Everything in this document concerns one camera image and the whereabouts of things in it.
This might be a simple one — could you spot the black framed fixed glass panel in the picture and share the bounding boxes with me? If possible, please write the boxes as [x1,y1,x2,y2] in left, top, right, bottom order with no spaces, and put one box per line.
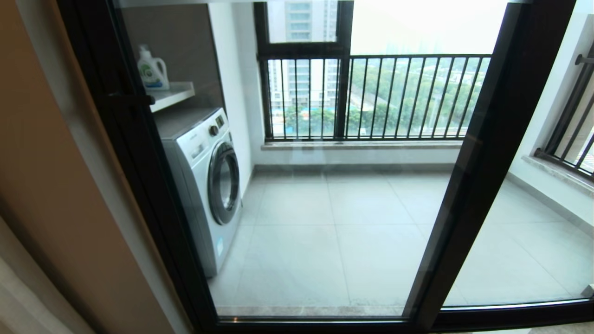
[436,0,594,331]

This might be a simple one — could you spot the grey stone window sill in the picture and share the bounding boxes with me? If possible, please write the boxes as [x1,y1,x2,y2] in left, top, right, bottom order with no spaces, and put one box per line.
[522,155,594,198]
[261,141,465,150]

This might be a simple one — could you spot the black window frame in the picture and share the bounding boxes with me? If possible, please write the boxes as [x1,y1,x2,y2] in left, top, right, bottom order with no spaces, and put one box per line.
[254,0,354,141]

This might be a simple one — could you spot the white front-load washing machine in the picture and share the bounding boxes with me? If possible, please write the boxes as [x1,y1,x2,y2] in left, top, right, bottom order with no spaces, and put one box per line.
[155,107,244,278]

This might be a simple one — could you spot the white laundry detergent bottle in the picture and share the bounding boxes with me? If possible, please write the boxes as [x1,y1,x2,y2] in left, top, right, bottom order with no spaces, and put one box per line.
[137,45,170,91]

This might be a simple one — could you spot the white wall shelf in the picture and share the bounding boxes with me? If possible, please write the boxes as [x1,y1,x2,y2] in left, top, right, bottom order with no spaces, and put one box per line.
[148,82,195,113]

